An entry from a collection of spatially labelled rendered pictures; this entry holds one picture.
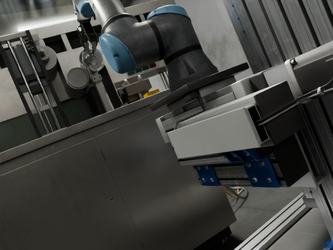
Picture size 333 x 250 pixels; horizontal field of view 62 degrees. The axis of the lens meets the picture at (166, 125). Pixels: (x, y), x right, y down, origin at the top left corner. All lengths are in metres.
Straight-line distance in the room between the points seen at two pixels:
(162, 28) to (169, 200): 0.90
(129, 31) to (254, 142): 0.46
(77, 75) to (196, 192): 0.92
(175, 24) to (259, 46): 0.23
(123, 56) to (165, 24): 0.15
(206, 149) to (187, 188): 0.91
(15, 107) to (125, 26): 1.31
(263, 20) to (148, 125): 0.82
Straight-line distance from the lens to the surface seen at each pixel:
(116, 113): 1.34
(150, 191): 1.40
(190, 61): 0.77
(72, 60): 2.04
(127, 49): 0.75
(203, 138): 0.56
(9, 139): 1.95
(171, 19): 0.80
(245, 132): 0.47
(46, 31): 2.12
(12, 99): 1.98
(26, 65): 1.58
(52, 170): 1.33
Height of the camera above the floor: 0.76
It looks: 1 degrees down
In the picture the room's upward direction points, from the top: 23 degrees counter-clockwise
